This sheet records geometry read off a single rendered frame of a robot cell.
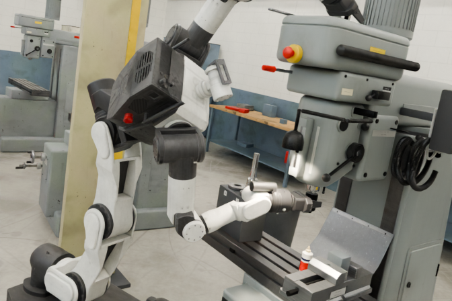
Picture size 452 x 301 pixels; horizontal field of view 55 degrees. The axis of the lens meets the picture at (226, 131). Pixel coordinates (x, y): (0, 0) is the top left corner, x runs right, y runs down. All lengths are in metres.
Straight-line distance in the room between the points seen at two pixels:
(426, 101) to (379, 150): 0.35
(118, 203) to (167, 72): 0.59
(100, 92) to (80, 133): 1.28
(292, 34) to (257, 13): 7.05
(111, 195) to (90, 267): 0.33
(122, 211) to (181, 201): 0.41
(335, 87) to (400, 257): 0.84
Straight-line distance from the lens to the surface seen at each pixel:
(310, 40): 1.43
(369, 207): 1.99
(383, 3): 1.76
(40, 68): 10.36
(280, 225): 3.61
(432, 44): 6.24
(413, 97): 1.86
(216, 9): 1.56
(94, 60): 2.92
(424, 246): 2.11
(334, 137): 1.54
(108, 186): 1.73
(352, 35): 1.46
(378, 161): 1.74
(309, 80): 1.54
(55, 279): 2.02
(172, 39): 1.58
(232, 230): 1.92
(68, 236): 3.19
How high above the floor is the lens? 1.70
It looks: 9 degrees down
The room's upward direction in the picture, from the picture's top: 9 degrees clockwise
